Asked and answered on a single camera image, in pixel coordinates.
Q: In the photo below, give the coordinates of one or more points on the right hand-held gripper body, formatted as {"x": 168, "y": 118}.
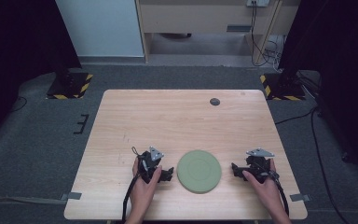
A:
{"x": 258, "y": 165}

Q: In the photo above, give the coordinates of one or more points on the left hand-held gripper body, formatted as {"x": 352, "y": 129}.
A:
{"x": 147, "y": 163}

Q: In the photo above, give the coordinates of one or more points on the green round plate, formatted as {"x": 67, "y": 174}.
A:
{"x": 199, "y": 171}

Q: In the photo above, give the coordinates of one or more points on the person's left hand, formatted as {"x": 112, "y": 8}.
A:
{"x": 141, "y": 194}

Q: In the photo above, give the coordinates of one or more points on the person's right hand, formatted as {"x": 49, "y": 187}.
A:
{"x": 268, "y": 194}

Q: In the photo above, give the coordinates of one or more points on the grey tape piece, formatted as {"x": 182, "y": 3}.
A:
{"x": 72, "y": 196}
{"x": 300, "y": 197}

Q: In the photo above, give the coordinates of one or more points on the dark round table grommet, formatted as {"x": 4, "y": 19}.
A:
{"x": 214, "y": 101}

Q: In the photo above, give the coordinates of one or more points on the black stand base hazard stripes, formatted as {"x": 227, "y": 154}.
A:
{"x": 281, "y": 88}
{"x": 71, "y": 86}

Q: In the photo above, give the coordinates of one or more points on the white panel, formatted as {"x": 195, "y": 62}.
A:
{"x": 99, "y": 28}

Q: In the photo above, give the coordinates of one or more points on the black curtain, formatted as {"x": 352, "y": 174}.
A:
{"x": 345, "y": 46}
{"x": 18, "y": 40}

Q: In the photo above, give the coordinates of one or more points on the light wooden desk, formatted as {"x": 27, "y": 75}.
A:
{"x": 192, "y": 17}

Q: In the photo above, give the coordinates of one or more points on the grey power strip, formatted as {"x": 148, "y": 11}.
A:
{"x": 258, "y": 2}

